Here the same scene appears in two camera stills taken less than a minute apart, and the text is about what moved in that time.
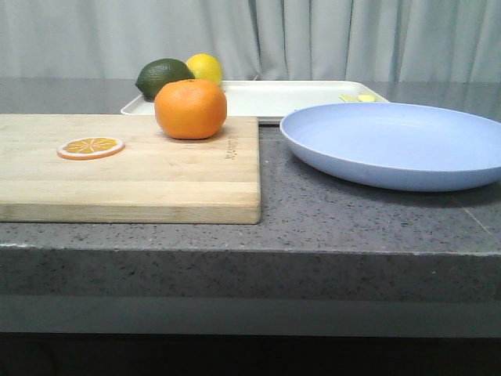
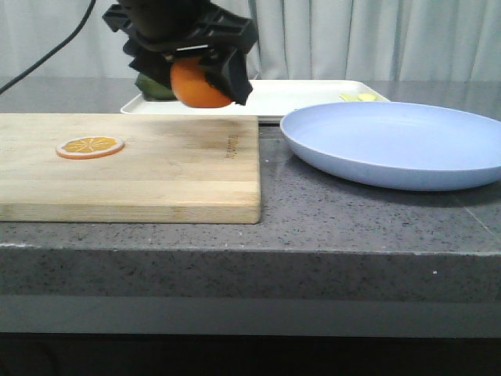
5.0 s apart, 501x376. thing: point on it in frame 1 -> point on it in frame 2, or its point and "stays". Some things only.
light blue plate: [395, 146] stays
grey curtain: [255, 40] stays
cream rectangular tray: [274, 99] stays
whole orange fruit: [191, 109] -> [190, 87]
